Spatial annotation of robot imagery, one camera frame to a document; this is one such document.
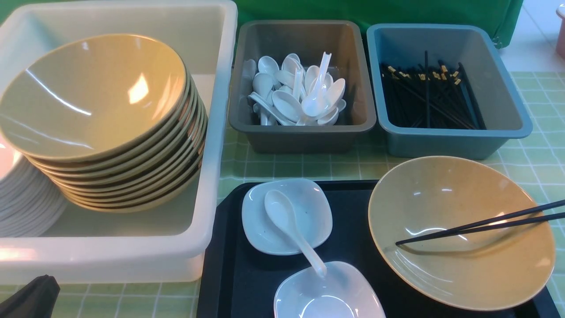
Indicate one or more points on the tan noodle bowl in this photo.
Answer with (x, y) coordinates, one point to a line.
(431, 219)

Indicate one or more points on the black plastic serving tray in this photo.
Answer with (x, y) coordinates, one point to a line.
(239, 281)

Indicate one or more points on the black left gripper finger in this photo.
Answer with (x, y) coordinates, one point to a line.
(35, 300)

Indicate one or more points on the stack of tan bowls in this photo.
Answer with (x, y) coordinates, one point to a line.
(146, 175)

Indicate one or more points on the grey plastic spoon bin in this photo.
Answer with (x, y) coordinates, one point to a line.
(308, 39)

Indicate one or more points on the pink container at edge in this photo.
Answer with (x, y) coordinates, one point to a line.
(560, 45)

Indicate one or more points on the large white plastic tub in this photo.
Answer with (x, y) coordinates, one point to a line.
(165, 243)

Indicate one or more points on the white ceramic soup spoon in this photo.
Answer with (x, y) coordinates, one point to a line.
(281, 212)

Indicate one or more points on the green checked tablecloth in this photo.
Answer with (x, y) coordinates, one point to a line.
(536, 163)

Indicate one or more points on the pile of black chopsticks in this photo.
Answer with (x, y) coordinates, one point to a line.
(429, 96)

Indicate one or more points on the white square dish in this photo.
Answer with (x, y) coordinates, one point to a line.
(343, 293)
(312, 210)

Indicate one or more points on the blue plastic chopstick bin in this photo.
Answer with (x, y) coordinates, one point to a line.
(502, 109)

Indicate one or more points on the top stacked tan bowl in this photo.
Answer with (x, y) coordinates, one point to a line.
(93, 97)

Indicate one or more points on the green fabric backdrop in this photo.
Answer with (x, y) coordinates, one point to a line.
(498, 18)

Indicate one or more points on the pile of white spoons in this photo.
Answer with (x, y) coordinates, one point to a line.
(291, 95)

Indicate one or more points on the stack of white plates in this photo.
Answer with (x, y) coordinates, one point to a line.
(30, 203)

